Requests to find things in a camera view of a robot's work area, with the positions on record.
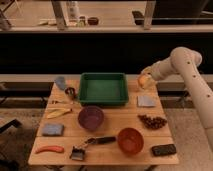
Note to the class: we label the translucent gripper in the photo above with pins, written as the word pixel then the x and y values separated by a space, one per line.
pixel 147 72

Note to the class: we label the yellow apple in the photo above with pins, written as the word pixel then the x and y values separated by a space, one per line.
pixel 142 81

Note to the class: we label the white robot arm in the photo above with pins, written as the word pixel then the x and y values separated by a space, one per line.
pixel 184 61

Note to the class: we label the white paper cup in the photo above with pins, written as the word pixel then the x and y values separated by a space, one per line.
pixel 149 83

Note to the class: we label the light blue cup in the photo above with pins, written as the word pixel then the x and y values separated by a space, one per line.
pixel 60 83

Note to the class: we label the grey square cloth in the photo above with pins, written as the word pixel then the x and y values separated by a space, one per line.
pixel 145 101

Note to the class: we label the bunch of dark grapes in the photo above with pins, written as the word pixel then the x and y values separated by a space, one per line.
pixel 152 123

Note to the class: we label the green plastic tray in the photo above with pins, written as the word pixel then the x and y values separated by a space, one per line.
pixel 103 89

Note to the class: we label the red-orange bowl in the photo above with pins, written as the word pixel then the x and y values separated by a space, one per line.
pixel 130 141

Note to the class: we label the purple bowl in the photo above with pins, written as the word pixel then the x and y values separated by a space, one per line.
pixel 91 117

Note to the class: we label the black smartphone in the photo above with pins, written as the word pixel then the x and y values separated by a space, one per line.
pixel 163 150

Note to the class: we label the dark red bowl on shelf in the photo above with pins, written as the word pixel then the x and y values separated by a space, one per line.
pixel 93 21

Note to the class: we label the dark metal can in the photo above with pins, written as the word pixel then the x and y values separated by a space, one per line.
pixel 70 92

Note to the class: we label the small jar on shelf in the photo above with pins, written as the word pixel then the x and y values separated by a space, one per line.
pixel 82 20

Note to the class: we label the yellow banana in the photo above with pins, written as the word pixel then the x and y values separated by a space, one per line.
pixel 57 112

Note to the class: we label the white bottle on shelf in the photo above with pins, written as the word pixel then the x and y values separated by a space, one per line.
pixel 73 11

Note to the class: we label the blue sponge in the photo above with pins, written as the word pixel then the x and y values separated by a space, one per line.
pixel 52 130

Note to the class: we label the orange carrot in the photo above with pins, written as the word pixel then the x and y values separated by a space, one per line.
pixel 52 148

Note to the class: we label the black-handled scraper tool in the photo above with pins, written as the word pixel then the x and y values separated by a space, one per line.
pixel 78 153

